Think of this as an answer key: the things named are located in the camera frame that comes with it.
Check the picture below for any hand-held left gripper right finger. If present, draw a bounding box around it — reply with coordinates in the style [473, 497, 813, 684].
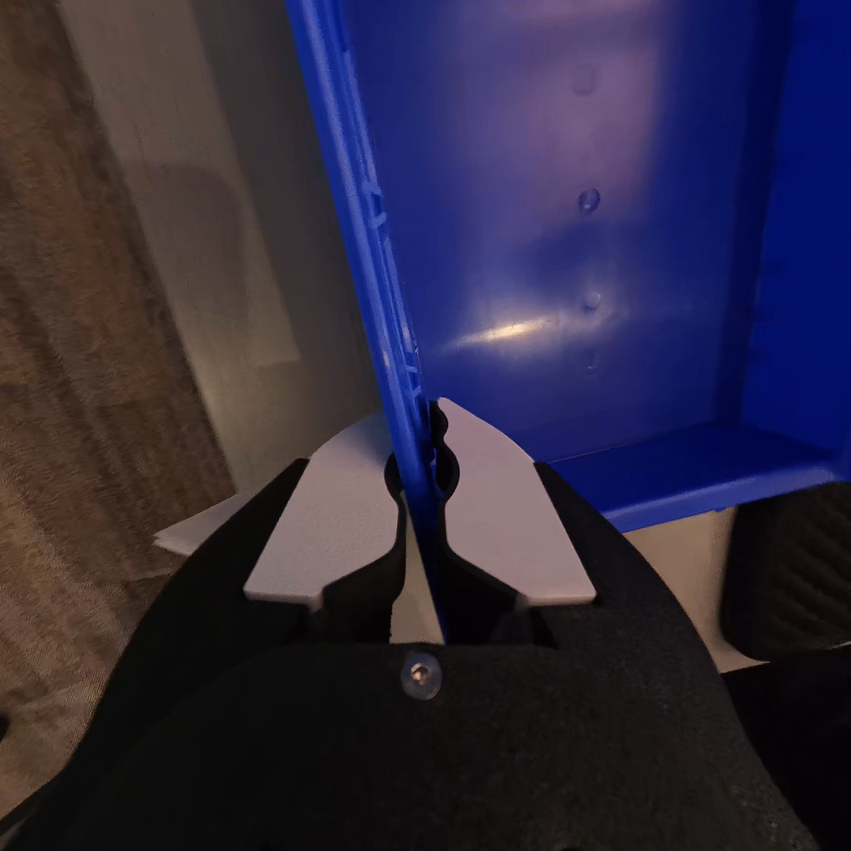
[429, 398, 597, 609]

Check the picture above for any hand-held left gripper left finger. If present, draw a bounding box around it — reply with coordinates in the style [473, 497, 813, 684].
[244, 412, 408, 616]

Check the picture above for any blue plastic bin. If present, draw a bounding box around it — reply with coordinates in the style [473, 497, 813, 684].
[286, 0, 851, 644]

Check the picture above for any black mesh armrest pad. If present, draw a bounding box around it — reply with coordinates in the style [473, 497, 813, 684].
[721, 484, 851, 666]

